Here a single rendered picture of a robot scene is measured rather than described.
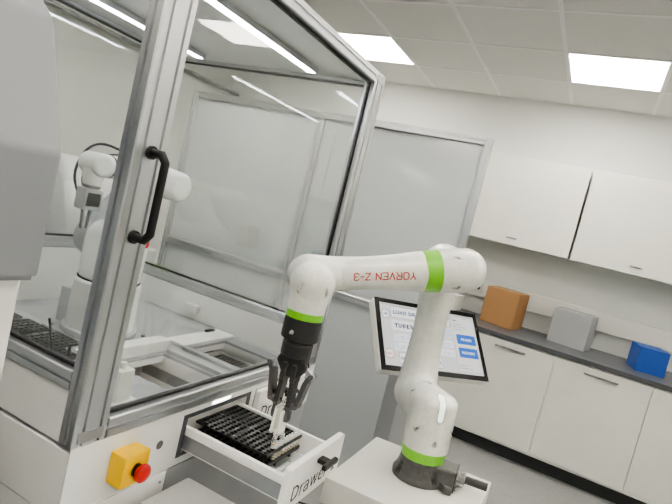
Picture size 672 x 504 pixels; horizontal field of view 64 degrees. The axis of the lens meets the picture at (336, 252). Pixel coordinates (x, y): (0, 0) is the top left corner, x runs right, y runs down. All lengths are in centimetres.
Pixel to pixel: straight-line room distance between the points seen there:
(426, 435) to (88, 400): 85
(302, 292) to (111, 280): 42
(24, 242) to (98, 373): 55
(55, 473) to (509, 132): 442
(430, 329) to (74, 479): 99
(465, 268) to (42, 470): 106
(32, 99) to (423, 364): 130
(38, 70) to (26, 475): 88
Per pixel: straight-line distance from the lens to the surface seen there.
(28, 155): 63
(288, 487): 131
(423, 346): 165
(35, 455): 129
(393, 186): 305
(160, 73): 109
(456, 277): 144
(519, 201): 453
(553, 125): 499
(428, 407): 152
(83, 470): 125
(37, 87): 66
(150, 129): 108
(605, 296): 484
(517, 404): 427
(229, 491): 180
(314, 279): 123
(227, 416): 153
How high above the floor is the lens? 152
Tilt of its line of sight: 5 degrees down
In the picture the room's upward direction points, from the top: 14 degrees clockwise
